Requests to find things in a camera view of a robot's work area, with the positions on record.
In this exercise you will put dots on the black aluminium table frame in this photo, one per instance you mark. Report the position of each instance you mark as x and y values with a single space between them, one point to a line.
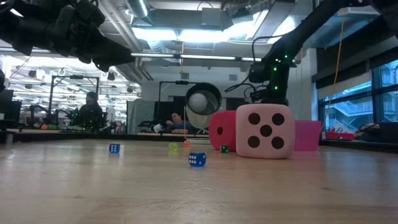
46 137

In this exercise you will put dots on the small lime die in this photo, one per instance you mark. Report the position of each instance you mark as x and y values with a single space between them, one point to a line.
173 147

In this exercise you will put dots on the large pink plush die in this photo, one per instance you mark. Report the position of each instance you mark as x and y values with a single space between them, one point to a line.
265 130

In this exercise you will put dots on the white ball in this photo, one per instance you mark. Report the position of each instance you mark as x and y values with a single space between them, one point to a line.
197 102

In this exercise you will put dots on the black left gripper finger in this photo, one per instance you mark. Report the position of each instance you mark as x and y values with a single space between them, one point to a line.
105 49
101 66

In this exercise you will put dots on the small green die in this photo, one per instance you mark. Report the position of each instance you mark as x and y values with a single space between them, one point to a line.
224 149

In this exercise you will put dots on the small orange die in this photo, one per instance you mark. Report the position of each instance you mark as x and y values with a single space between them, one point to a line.
186 143

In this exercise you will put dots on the grey partition panel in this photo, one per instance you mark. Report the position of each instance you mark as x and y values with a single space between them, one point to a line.
140 116

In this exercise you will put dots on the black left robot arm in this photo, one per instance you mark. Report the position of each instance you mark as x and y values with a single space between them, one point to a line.
9 28

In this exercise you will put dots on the large red plush die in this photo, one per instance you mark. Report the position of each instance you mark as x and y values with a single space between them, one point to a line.
222 130

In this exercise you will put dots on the red flat box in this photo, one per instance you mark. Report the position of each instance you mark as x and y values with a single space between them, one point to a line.
339 136

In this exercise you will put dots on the pink translucent plastic bin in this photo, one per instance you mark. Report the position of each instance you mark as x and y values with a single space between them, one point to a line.
308 137

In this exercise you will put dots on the person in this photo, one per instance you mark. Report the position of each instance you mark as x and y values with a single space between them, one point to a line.
178 123
90 113

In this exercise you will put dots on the small blue die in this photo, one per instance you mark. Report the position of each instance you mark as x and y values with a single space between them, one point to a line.
114 148
197 159

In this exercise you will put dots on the black workstation frame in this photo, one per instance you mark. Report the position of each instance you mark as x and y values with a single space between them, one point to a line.
74 76
174 82

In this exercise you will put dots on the white cylinder cup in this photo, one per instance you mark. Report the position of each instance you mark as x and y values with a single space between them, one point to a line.
214 93

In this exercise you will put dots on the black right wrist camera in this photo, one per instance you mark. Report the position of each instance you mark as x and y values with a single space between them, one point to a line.
259 72

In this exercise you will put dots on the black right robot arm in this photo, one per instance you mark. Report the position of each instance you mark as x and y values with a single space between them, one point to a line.
326 18

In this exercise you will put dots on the window with black frame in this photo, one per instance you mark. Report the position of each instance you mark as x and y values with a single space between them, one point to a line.
351 115

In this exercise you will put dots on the long ceiling light bar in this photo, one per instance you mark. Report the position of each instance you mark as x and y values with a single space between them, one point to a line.
202 57

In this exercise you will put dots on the grey wall vent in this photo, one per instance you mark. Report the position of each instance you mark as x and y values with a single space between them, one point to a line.
233 77
184 76

